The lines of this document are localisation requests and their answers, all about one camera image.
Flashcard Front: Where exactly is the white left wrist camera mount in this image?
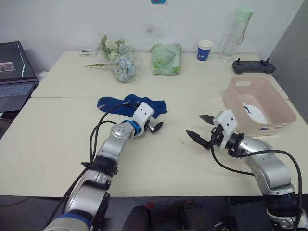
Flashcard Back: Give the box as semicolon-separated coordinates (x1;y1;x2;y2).
131;102;154;137

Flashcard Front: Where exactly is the blue white paper cup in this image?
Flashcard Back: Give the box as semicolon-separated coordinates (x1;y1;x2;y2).
196;39;214;62

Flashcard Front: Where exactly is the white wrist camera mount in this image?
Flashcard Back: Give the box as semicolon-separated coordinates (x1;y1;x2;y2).
131;102;154;137
214;109;238;150

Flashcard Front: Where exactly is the blue sock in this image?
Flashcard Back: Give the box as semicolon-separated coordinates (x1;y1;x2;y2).
124;94;167;119
97;96;135;118

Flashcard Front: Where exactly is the grey partition panel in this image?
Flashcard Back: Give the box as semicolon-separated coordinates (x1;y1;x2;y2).
268;0;308;135

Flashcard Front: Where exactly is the small clear label packet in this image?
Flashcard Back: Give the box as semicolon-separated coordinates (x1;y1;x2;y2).
78;49;98;57

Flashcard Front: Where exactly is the pink plastic container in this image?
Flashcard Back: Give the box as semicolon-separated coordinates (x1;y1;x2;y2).
223;76;297;137

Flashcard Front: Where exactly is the green floral wrapped package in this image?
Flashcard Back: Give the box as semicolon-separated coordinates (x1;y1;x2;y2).
150;42;182;76

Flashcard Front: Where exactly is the clear bottle green lid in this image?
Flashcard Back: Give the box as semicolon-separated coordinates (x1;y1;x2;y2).
218;7;255;64

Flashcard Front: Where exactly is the dark grey laptop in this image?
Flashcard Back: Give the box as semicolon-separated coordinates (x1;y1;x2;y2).
0;41;39;113

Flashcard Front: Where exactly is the white green flower bouquet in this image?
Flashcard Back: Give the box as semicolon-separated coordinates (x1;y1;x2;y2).
100;35;135;61

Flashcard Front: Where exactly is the blue hydrangea bouquet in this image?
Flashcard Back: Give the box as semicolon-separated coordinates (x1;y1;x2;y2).
85;54;142;84

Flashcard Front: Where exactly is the white sock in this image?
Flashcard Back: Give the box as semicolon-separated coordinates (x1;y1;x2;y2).
242;102;268;124

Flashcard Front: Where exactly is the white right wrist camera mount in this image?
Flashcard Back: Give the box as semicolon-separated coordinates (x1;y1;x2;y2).
214;109;238;150

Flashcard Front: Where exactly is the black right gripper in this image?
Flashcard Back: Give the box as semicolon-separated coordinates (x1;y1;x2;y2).
185;115;224;150

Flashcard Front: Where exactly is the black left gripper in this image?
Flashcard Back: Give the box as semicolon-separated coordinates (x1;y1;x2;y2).
143;119;164;135

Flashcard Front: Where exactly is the black handheld controller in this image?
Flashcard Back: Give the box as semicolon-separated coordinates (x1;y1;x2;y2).
232;58;276;75

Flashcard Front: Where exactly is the dark rounded shape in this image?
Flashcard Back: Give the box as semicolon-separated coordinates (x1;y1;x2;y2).
127;204;152;231

